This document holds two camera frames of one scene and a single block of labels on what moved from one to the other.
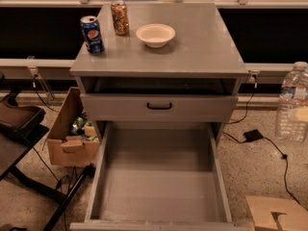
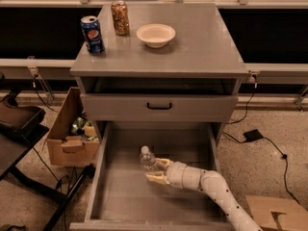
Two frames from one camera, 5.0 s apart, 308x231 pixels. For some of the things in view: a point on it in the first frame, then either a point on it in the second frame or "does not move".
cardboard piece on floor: [260, 210] does not move
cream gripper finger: [302, 114] -> [158, 176]
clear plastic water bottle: [294, 94] -> [146, 159]
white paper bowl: [156, 35] does not move
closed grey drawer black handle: [157, 108] does not move
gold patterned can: [119, 17] does not move
